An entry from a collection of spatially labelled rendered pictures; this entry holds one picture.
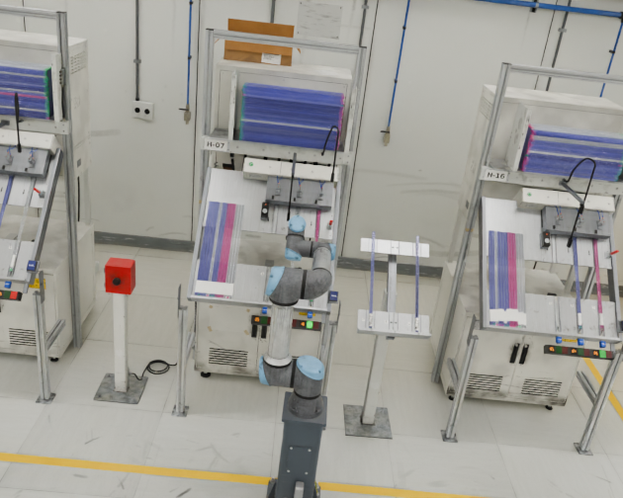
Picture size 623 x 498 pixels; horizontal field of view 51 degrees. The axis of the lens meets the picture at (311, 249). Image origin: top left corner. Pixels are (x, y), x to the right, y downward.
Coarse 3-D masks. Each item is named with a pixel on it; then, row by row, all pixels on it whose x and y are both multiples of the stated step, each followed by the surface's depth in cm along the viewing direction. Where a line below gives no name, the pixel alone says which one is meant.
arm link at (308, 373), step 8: (296, 360) 268; (304, 360) 266; (312, 360) 268; (296, 368) 264; (304, 368) 262; (312, 368) 263; (320, 368) 264; (296, 376) 263; (304, 376) 262; (312, 376) 262; (320, 376) 264; (296, 384) 264; (304, 384) 264; (312, 384) 264; (320, 384) 267; (304, 392) 265; (312, 392) 266
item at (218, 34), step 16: (224, 32) 312; (240, 32) 315; (320, 48) 315; (336, 48) 315; (352, 48) 314; (352, 96) 317; (352, 112) 320; (224, 128) 345; (208, 144) 332; (224, 144) 332; (272, 144) 328; (192, 336) 356; (320, 352) 360
